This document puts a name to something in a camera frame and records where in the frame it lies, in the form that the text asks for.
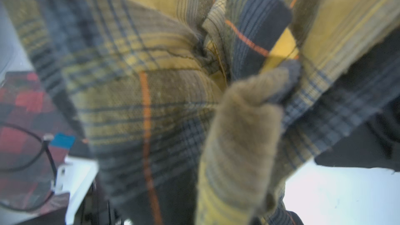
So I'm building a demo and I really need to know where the red black plaid shirt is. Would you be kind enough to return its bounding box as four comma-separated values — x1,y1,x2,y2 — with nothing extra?
1,71,81,215

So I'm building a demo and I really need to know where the yellow plaid shirt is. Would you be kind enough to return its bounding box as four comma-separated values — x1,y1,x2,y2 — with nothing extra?
1,0,400,225

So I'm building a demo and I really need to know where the black folded shirt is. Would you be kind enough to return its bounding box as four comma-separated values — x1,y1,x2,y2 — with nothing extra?
314,98,400,172

